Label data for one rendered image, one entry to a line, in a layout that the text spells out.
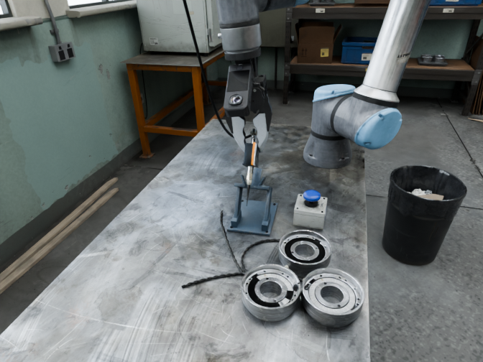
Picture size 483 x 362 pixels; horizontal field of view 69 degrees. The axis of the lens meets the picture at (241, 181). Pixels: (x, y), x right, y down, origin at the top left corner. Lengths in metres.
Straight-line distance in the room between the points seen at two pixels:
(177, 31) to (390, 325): 2.31
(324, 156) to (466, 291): 1.17
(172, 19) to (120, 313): 2.40
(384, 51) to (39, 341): 0.92
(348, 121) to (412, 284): 1.16
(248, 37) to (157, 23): 2.25
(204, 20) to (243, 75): 2.07
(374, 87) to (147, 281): 0.69
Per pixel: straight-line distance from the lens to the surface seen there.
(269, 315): 0.63
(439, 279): 2.03
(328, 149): 1.08
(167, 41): 2.89
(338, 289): 0.68
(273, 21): 4.35
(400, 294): 1.88
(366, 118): 0.93
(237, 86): 0.67
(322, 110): 1.04
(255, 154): 0.74
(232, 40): 0.69
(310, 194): 0.82
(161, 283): 0.73
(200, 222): 0.86
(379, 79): 0.95
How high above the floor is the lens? 1.32
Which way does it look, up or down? 31 degrees down
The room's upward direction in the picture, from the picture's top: 2 degrees counter-clockwise
